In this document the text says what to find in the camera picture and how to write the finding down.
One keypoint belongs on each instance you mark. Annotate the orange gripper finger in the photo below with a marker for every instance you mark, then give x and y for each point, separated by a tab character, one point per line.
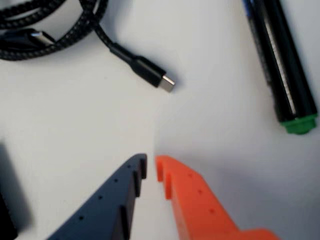
200	207

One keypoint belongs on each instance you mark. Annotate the blue-grey gripper finger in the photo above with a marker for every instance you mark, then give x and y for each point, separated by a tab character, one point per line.
105	207

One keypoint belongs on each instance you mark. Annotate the small black cylinder torch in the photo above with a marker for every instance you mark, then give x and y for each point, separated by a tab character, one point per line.
6	187

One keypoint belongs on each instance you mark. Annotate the black marker with green cap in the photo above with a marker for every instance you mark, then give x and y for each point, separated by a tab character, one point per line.
282	62

